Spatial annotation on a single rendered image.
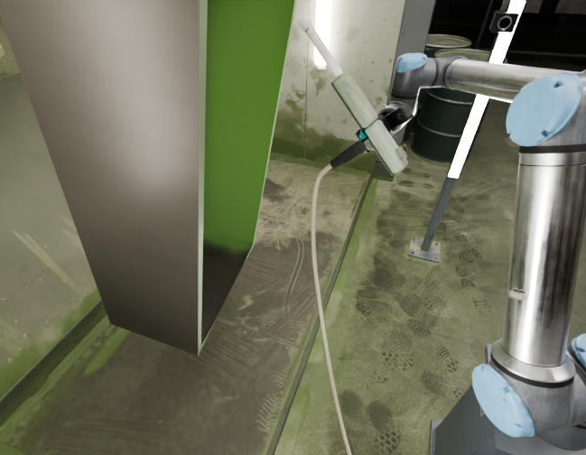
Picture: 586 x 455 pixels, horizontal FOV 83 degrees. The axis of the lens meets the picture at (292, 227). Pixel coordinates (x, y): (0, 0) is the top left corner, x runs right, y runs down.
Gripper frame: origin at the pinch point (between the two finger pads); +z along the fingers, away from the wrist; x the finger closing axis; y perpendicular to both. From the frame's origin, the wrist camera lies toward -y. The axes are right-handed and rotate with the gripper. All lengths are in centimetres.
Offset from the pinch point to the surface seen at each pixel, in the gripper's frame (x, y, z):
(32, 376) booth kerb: -4, 147, 92
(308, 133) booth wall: 20, 138, -153
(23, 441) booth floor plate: -22, 141, 107
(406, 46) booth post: 26, 38, -168
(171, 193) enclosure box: 17, 15, 51
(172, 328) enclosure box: -15, 66, 55
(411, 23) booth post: 36, 29, -168
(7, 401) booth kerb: -5, 145, 103
